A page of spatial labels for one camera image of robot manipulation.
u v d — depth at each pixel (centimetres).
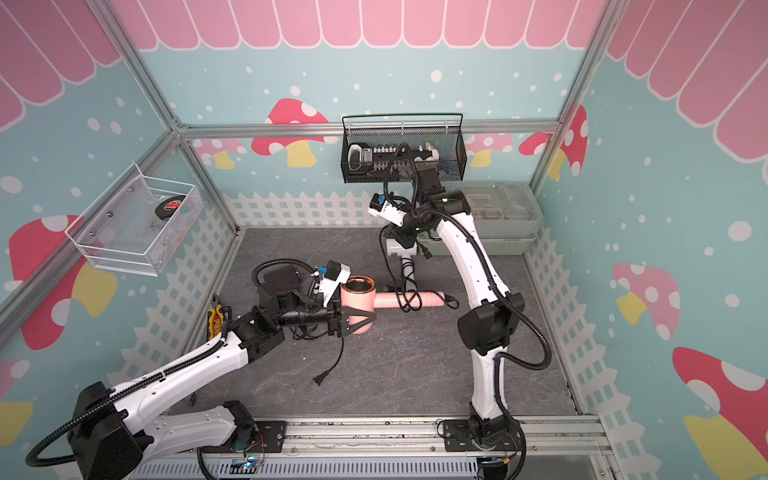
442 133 92
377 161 87
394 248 74
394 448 73
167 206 78
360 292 61
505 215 102
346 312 62
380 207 68
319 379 83
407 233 71
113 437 38
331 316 58
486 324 50
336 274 59
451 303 67
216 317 93
